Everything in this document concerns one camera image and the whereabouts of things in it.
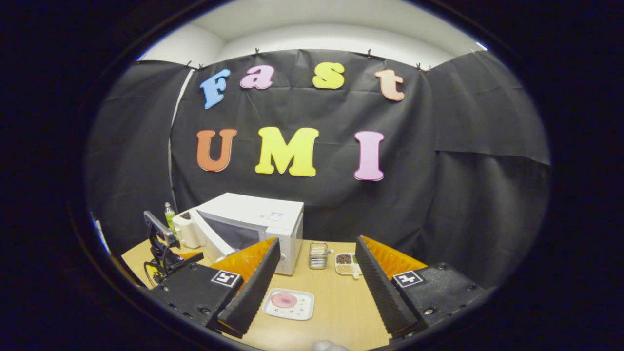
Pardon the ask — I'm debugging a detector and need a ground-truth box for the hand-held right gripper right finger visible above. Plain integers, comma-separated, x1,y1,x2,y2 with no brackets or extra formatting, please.
354,235,489,340

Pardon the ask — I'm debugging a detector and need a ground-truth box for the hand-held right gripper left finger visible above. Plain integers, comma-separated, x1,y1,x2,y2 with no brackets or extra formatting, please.
145,237,282,339

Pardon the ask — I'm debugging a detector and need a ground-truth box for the pink ham slice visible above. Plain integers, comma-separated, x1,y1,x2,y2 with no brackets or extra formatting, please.
271,292,298,309

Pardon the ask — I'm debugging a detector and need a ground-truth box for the white square plate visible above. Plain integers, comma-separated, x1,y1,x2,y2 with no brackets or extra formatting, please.
262,288,315,321

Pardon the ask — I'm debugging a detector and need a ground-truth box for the white microwave oven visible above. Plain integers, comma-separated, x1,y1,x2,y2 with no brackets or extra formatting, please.
189,192,305,276

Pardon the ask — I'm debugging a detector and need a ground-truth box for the white toaster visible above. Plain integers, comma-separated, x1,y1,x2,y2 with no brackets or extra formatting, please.
172,210,201,250

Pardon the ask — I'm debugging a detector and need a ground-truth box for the white sectioned snack dish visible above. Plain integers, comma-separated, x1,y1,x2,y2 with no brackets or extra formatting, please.
334,253,364,280

